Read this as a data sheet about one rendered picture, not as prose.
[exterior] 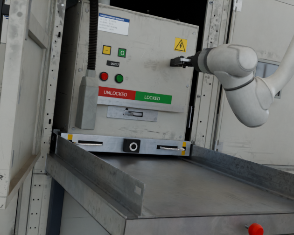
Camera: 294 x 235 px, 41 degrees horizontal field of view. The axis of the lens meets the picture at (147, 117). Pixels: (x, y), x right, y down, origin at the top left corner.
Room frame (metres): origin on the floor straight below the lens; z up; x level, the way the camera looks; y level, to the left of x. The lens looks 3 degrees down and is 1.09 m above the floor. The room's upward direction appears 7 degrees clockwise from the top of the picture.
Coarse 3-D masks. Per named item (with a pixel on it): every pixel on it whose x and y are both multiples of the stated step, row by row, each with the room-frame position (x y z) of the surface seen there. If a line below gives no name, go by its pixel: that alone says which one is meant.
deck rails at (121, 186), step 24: (72, 144) 1.22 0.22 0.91; (192, 144) 1.61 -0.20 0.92; (96, 168) 1.01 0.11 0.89; (216, 168) 1.46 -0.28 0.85; (240, 168) 1.34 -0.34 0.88; (264, 168) 1.25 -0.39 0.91; (120, 192) 0.87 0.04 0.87; (144, 192) 0.77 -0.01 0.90; (288, 192) 1.15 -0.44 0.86; (144, 216) 0.78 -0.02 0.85
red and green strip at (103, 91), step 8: (104, 88) 1.44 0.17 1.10; (112, 88) 1.46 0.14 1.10; (104, 96) 1.44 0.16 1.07; (112, 96) 1.46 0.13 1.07; (120, 96) 1.47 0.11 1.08; (128, 96) 1.49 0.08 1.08; (136, 96) 1.50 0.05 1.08; (144, 96) 1.52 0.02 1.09; (152, 96) 1.53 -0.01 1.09; (160, 96) 1.55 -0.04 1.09; (168, 96) 1.57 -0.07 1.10
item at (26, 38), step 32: (0, 0) 0.77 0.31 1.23; (32, 0) 0.99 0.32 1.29; (0, 32) 0.78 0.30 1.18; (32, 32) 0.92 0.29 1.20; (32, 64) 1.11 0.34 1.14; (0, 96) 0.74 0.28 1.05; (32, 96) 1.18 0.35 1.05; (0, 128) 0.74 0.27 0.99; (32, 128) 1.27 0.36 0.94; (0, 160) 0.74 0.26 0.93; (32, 160) 1.24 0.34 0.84; (0, 192) 0.74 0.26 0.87
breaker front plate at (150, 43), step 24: (144, 24) 1.50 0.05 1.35; (168, 24) 1.55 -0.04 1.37; (144, 48) 1.51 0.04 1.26; (168, 48) 1.56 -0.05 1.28; (192, 48) 1.61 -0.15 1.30; (96, 72) 1.43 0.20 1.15; (120, 72) 1.47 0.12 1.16; (144, 72) 1.51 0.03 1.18; (168, 72) 1.56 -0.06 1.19; (192, 72) 1.61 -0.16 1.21; (72, 96) 1.39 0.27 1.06; (72, 120) 1.40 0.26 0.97; (96, 120) 1.44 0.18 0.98; (120, 120) 1.48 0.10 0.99; (144, 120) 1.52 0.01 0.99; (168, 120) 1.57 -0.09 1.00
